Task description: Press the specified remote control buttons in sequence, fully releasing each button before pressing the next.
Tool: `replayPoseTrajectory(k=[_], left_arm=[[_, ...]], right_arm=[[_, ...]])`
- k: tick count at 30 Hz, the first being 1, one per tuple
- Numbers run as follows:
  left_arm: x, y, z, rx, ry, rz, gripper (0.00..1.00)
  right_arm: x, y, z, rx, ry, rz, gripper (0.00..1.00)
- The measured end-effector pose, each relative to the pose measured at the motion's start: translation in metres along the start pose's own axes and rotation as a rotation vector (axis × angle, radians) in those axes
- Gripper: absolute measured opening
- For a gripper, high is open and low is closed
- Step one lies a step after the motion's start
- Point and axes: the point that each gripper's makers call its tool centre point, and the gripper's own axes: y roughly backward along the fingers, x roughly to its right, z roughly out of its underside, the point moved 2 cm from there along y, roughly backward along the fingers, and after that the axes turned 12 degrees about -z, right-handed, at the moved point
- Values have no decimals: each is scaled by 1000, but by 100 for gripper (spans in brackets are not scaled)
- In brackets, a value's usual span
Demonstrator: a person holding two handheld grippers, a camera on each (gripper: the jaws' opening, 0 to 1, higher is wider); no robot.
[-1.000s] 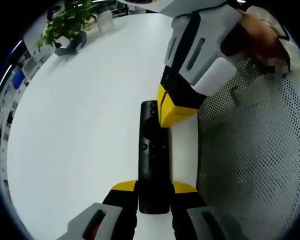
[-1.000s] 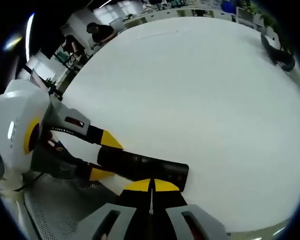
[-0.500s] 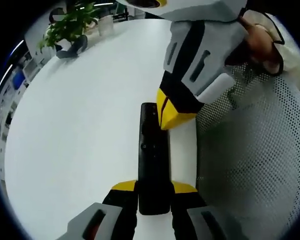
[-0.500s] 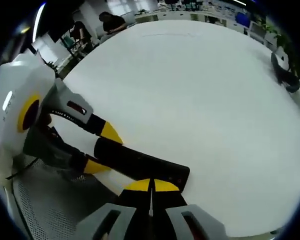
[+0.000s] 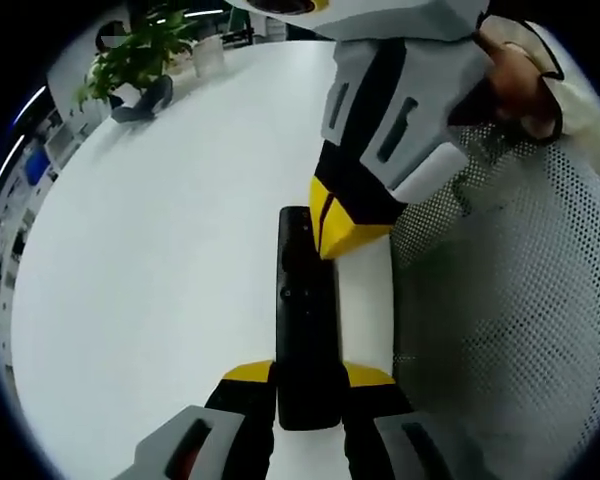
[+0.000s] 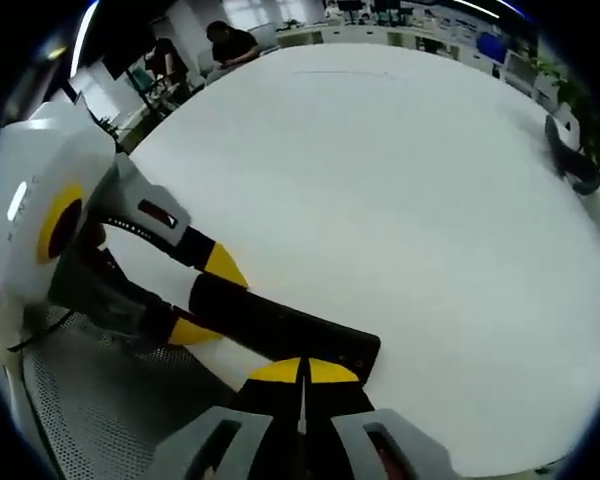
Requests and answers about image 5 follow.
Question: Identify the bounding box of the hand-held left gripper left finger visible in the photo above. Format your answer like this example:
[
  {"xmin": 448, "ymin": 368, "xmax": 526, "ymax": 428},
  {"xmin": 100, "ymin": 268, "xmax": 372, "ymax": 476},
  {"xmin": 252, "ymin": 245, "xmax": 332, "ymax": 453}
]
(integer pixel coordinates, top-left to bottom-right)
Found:
[{"xmin": 112, "ymin": 358, "xmax": 277, "ymax": 480}]

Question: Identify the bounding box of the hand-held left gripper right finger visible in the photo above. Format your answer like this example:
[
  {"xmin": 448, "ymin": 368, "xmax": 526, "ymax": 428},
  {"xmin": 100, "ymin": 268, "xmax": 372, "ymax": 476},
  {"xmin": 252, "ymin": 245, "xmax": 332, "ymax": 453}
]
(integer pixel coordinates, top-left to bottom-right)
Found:
[{"xmin": 340, "ymin": 360, "xmax": 457, "ymax": 480}]

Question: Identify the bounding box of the black remote control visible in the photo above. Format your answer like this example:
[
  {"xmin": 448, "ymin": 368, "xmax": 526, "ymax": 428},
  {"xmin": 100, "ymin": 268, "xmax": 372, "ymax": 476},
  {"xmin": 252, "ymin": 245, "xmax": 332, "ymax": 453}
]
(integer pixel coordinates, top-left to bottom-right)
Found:
[{"xmin": 275, "ymin": 203, "xmax": 343, "ymax": 432}]

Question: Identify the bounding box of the person's right hand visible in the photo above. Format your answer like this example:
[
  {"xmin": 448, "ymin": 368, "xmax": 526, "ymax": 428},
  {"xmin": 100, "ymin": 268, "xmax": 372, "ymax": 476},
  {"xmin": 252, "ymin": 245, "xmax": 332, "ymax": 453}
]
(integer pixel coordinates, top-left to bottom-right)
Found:
[{"xmin": 472, "ymin": 25, "xmax": 565, "ymax": 147}]

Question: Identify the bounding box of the clear acrylic holder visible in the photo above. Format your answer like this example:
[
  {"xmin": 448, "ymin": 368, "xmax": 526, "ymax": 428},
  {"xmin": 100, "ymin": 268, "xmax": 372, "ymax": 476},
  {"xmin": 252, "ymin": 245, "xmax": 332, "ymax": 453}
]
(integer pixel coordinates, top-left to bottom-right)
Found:
[{"xmin": 193, "ymin": 37, "xmax": 227, "ymax": 79}]

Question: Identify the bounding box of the dark grey object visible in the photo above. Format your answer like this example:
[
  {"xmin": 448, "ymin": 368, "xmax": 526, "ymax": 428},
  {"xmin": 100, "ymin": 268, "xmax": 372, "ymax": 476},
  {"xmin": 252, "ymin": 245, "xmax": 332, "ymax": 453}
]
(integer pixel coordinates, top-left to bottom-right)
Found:
[{"xmin": 110, "ymin": 74, "xmax": 175, "ymax": 124}]

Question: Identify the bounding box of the green potted plant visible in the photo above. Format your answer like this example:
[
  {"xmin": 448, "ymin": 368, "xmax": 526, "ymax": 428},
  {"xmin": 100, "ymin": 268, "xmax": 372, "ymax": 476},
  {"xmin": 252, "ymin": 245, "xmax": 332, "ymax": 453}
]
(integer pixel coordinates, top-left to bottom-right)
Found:
[{"xmin": 74, "ymin": 7, "xmax": 194, "ymax": 114}]

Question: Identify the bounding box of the blue barrel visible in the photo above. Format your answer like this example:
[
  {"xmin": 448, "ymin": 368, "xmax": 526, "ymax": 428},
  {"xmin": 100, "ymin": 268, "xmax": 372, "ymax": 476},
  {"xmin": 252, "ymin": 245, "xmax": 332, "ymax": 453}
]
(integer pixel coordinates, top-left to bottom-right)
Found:
[{"xmin": 24, "ymin": 149, "xmax": 49, "ymax": 187}]

